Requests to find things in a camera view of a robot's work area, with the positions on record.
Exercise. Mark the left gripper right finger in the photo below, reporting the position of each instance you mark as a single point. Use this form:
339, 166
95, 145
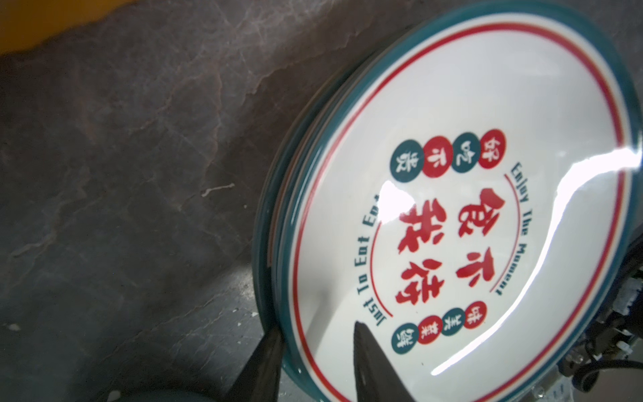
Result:
375, 377

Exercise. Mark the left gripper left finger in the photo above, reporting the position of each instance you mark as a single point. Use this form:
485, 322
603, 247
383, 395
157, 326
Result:
260, 378

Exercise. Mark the red text white plate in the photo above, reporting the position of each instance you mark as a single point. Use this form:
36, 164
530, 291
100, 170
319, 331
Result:
469, 201

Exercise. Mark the yellow plastic bin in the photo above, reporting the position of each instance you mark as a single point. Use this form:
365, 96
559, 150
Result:
25, 24

